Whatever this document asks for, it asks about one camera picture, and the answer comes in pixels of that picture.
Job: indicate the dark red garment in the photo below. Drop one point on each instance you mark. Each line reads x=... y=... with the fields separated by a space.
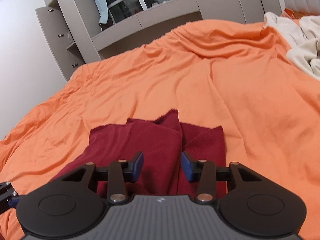
x=161 y=141

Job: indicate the grey wall cabinet unit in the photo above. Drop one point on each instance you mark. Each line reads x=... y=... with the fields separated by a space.
x=72 y=31

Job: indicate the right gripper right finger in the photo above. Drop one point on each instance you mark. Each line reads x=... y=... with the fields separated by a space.
x=244 y=200

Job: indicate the cream white clothes pile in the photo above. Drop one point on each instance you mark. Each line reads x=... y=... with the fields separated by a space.
x=303 y=39

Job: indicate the orange bed sheet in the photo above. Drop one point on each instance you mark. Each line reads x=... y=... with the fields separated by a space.
x=215 y=73

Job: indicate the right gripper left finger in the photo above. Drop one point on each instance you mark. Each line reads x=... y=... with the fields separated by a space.
x=76 y=202

